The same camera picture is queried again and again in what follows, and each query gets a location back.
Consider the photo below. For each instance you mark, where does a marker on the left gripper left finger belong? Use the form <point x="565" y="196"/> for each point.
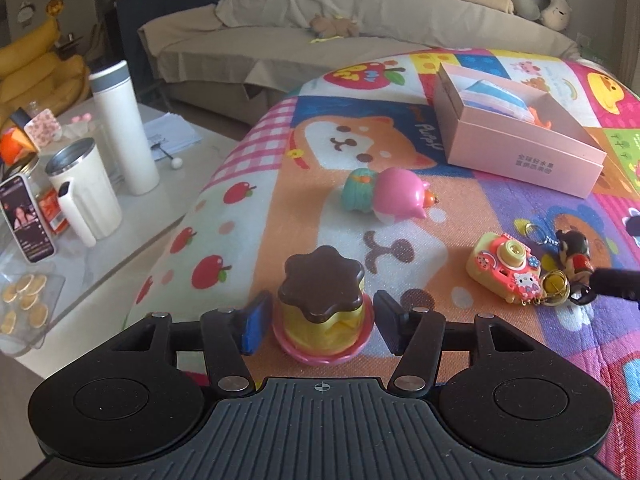
<point x="228" y="336"/>

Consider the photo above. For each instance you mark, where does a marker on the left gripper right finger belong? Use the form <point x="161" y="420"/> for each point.
<point x="416" y="336"/>

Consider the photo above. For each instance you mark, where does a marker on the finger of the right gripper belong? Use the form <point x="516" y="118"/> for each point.
<point x="618" y="283"/>

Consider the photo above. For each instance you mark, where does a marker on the chocolate pudding toy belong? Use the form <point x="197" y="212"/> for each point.
<point x="323" y="316"/>

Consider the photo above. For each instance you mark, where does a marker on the pink toy camera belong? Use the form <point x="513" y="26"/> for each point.
<point x="506" y="267"/>

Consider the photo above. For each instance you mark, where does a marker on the pink pig squishy toy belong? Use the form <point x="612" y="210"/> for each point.
<point x="392" y="195"/>

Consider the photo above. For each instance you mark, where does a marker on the blue striped tissue pack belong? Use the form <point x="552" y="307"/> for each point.
<point x="485" y="95"/>

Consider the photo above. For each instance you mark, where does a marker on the pink cardboard box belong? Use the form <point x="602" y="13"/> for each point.
<point x="553" y="152"/>

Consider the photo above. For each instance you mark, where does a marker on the colourful cartoon play mat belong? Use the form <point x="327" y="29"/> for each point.
<point x="403" y="164"/>

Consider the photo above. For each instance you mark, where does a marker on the white steel mug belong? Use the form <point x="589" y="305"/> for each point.
<point x="85" y="193"/>

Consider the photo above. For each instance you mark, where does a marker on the clear cookie container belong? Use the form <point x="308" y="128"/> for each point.
<point x="28" y="305"/>

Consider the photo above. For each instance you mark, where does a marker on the smartphone on stand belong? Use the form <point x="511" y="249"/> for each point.
<point x="21" y="212"/>

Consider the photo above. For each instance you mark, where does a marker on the white bear plush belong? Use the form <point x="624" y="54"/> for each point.
<point x="556" y="15"/>

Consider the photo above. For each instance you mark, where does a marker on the white thermos bottle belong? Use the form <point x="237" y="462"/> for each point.
<point x="117" y="106"/>

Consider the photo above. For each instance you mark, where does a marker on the beige covered sofa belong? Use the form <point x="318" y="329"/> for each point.
<point x="238" y="58"/>

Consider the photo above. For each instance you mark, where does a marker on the brown plush teddy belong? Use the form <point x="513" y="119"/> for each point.
<point x="330" y="28"/>

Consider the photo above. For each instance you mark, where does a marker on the yellow lounge chair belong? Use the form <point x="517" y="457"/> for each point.
<point x="32" y="72"/>

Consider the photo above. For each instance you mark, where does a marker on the gold bell keychain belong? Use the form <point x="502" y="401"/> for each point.
<point x="555" y="288"/>

